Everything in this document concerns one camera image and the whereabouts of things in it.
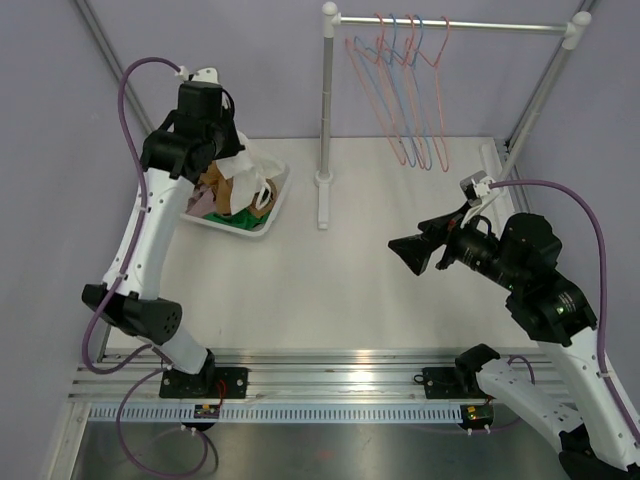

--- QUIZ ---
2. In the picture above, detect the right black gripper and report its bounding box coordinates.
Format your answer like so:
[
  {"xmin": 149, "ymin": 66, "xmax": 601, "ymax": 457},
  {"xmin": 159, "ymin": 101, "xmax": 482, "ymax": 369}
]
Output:
[{"xmin": 389, "ymin": 199, "xmax": 524, "ymax": 290}]

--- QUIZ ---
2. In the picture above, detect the pink wire hanger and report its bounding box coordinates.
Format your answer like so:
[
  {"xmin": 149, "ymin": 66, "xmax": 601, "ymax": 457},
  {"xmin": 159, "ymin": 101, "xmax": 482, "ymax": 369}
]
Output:
[{"xmin": 375, "ymin": 13, "xmax": 430, "ymax": 170}]

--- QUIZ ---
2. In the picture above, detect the pink hanger with brown top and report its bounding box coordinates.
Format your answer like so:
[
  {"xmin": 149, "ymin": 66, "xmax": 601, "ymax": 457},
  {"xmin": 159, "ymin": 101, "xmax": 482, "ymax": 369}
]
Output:
[{"xmin": 345, "ymin": 38, "xmax": 408, "ymax": 166}]

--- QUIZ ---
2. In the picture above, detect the green tank top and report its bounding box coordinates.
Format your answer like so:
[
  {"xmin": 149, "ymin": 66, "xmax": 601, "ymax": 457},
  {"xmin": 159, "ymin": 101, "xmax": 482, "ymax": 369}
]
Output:
[{"xmin": 203, "ymin": 209, "xmax": 270, "ymax": 231}]

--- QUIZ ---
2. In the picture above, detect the white tank top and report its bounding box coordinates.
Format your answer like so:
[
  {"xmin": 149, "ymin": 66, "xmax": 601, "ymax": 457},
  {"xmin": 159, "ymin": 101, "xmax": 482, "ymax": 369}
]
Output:
[{"xmin": 214, "ymin": 129, "xmax": 286, "ymax": 216}]

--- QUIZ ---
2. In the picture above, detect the brown tank top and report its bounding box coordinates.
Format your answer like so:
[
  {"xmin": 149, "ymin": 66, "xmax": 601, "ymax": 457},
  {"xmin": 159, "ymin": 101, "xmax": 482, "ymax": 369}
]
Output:
[{"xmin": 199, "ymin": 162, "xmax": 278, "ymax": 219}]

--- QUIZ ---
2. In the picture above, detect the mauve tank top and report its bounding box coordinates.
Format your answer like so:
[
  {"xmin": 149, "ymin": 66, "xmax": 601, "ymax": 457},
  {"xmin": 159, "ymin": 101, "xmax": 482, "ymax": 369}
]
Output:
[{"xmin": 186, "ymin": 184, "xmax": 216, "ymax": 218}]

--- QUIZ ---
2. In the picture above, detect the light blue hanger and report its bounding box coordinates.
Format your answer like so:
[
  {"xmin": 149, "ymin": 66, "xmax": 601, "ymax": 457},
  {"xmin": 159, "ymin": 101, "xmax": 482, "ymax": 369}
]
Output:
[
  {"xmin": 353, "ymin": 36, "xmax": 416, "ymax": 167},
  {"xmin": 387, "ymin": 14, "xmax": 433, "ymax": 171}
]

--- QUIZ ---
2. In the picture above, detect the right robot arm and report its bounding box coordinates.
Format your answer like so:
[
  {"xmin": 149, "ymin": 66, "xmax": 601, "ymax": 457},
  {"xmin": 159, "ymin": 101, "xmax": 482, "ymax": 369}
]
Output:
[{"xmin": 388, "ymin": 209, "xmax": 639, "ymax": 479}]

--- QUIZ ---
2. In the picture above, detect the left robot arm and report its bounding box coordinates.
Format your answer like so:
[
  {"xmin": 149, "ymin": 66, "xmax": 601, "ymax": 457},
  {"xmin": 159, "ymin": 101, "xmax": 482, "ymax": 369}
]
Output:
[{"xmin": 82, "ymin": 81, "xmax": 244, "ymax": 398}]

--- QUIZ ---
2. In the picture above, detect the white plastic basket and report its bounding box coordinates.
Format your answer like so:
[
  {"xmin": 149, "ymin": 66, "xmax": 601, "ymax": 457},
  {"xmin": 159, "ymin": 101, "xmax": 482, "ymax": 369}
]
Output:
[{"xmin": 181, "ymin": 161, "xmax": 291, "ymax": 238}]

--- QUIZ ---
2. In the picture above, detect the metal clothes rack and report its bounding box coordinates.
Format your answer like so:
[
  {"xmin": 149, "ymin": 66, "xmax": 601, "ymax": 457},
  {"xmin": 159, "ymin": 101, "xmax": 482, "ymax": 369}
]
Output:
[{"xmin": 314, "ymin": 1, "xmax": 599, "ymax": 231}]

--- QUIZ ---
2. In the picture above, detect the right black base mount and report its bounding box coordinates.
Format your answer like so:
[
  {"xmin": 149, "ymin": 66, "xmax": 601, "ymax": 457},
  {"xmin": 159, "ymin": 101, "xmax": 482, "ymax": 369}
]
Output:
[{"xmin": 413, "ymin": 366, "xmax": 465, "ymax": 400}]

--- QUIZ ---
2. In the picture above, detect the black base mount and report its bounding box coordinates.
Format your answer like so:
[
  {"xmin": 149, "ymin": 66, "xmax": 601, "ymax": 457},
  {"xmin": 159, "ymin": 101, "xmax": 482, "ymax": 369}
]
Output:
[
  {"xmin": 159, "ymin": 367, "xmax": 249, "ymax": 400},
  {"xmin": 413, "ymin": 366, "xmax": 465, "ymax": 400}
]

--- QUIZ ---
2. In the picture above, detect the white slotted cable duct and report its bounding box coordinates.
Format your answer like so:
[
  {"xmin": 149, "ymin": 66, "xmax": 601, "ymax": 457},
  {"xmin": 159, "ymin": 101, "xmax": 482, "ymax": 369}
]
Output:
[{"xmin": 89, "ymin": 403, "xmax": 462, "ymax": 424}]

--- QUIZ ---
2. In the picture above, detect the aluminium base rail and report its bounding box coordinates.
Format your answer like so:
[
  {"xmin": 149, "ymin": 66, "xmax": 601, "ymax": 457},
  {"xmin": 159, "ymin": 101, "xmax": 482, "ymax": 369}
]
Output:
[{"xmin": 68, "ymin": 348, "xmax": 570, "ymax": 403}]

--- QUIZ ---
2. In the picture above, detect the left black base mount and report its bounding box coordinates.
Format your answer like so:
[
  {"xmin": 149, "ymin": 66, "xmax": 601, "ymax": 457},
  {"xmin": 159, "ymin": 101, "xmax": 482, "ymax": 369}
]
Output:
[{"xmin": 159, "ymin": 367, "xmax": 249, "ymax": 400}]

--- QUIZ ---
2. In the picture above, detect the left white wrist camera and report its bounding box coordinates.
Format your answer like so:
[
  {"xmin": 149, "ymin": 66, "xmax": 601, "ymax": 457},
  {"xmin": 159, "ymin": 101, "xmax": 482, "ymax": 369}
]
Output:
[{"xmin": 175, "ymin": 66, "xmax": 219, "ymax": 84}]

